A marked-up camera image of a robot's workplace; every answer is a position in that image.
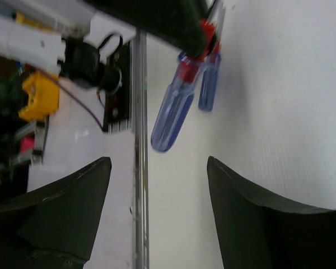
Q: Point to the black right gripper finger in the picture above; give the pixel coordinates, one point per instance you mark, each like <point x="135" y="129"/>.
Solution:
<point x="177" y="22"/>

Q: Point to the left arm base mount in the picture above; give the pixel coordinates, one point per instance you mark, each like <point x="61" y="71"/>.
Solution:
<point x="82" y="65"/>

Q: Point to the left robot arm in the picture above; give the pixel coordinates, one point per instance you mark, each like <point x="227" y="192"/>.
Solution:
<point x="40" y="49"/>

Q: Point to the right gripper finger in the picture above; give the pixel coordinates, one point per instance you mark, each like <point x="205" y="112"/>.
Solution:
<point x="258" y="228"/>
<point x="55" y="226"/>

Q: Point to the aluminium frame rail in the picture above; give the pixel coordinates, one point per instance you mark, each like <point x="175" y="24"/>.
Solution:
<point x="139" y="128"/>

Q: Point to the yellow connector block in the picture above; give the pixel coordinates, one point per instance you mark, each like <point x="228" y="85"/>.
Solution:
<point x="43" y="97"/>

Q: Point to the blue handle screwdriver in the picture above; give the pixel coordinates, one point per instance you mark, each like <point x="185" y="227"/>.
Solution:
<point x="212" y="61"/>
<point x="180" y="94"/>

